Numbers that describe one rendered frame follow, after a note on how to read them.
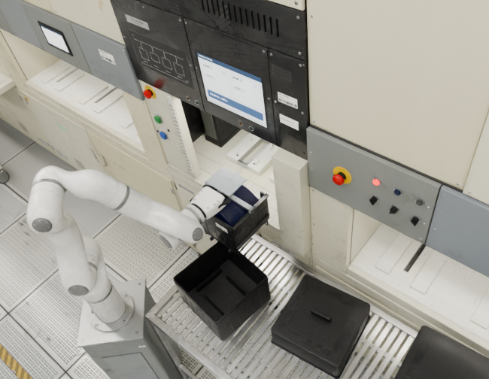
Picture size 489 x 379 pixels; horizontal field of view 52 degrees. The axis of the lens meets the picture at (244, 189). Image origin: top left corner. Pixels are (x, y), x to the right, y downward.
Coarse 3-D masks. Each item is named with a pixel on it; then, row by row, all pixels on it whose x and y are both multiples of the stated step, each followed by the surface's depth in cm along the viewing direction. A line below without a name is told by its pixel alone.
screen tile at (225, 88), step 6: (204, 66) 172; (210, 66) 170; (204, 72) 175; (210, 72) 172; (216, 72) 170; (222, 78) 170; (228, 78) 168; (210, 84) 177; (216, 84) 175; (222, 84) 172; (228, 84) 170; (222, 90) 175; (228, 90) 172
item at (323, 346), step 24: (312, 288) 198; (336, 288) 197; (288, 312) 192; (312, 312) 189; (336, 312) 190; (360, 312) 189; (288, 336) 186; (312, 336) 185; (336, 336) 184; (360, 336) 193; (312, 360) 185; (336, 360) 178
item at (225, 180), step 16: (224, 176) 186; (240, 176) 186; (224, 192) 181; (256, 208) 188; (208, 224) 196; (224, 224) 185; (240, 224) 184; (256, 224) 197; (224, 240) 196; (240, 240) 192
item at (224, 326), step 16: (208, 256) 210; (224, 256) 219; (240, 256) 207; (192, 272) 208; (208, 272) 217; (224, 272) 218; (240, 272) 217; (256, 272) 204; (192, 288) 214; (208, 288) 214; (224, 288) 213; (240, 288) 209; (256, 288) 194; (192, 304) 200; (208, 304) 209; (224, 304) 208; (240, 304) 191; (256, 304) 201; (208, 320) 193; (224, 320) 189; (240, 320) 199; (224, 336) 197
